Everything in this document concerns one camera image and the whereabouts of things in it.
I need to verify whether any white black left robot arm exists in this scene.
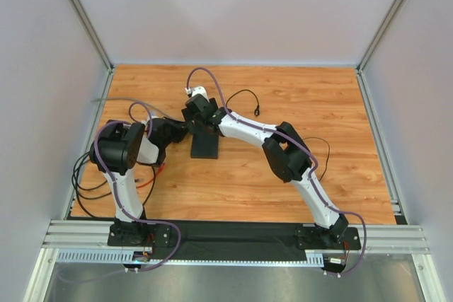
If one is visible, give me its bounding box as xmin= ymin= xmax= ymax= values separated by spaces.
xmin=89 ymin=117 xmax=188 ymax=244

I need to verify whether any aluminium frame rail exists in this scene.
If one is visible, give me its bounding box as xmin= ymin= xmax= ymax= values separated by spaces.
xmin=42 ymin=221 xmax=429 ymax=267

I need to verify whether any grey ethernet cable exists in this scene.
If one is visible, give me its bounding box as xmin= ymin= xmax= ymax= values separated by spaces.
xmin=92 ymin=96 xmax=167 ymax=119

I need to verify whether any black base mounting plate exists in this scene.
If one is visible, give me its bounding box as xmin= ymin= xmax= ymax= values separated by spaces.
xmin=107 ymin=219 xmax=362 ymax=262

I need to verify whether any black braided ethernet cable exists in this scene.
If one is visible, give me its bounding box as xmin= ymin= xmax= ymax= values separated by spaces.
xmin=139 ymin=167 xmax=159 ymax=211

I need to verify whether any black network switch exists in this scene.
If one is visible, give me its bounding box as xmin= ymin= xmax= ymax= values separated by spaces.
xmin=190 ymin=132 xmax=219 ymax=159

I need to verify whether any black power adapter cable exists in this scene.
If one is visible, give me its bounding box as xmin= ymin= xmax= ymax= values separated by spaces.
xmin=224 ymin=88 xmax=331 ymax=182

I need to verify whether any red ethernet cable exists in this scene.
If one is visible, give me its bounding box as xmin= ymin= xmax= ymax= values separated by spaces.
xmin=136 ymin=162 xmax=167 ymax=190

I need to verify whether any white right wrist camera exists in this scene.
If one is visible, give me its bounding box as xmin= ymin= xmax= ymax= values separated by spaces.
xmin=185 ymin=86 xmax=208 ymax=99

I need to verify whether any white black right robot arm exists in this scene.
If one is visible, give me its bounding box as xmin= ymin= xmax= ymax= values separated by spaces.
xmin=183 ymin=94 xmax=348 ymax=246

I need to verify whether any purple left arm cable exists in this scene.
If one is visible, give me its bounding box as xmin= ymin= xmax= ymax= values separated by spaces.
xmin=56 ymin=102 xmax=183 ymax=284

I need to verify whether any thin black ethernet cable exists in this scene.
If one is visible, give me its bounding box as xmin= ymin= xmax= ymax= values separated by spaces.
xmin=70 ymin=149 xmax=144 ymax=220

